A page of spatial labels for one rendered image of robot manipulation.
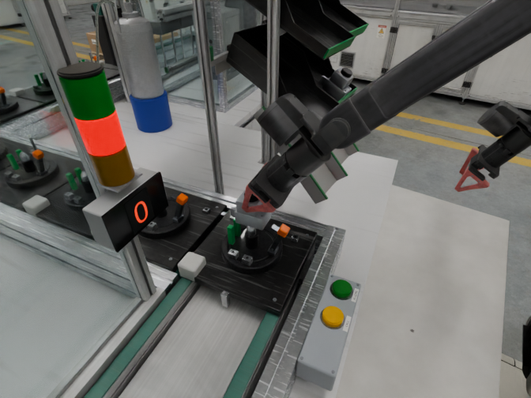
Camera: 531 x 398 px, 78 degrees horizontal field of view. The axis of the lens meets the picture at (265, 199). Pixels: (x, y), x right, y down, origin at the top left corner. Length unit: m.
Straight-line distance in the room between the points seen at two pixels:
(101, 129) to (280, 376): 0.47
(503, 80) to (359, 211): 3.68
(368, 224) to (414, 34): 3.72
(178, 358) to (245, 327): 0.14
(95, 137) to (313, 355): 0.49
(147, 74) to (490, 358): 1.40
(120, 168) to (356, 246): 0.67
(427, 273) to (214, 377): 0.58
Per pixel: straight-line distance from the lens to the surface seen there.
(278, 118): 0.53
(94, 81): 0.45
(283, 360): 0.64
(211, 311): 0.74
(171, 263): 0.77
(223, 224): 0.83
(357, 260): 0.92
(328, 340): 0.66
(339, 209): 1.07
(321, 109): 0.85
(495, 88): 4.63
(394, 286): 0.90
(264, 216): 0.65
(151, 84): 1.50
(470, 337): 0.89
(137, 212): 0.54
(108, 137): 0.47
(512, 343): 2.11
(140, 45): 1.45
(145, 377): 0.70
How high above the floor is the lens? 1.53
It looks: 38 degrees down
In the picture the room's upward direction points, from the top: straight up
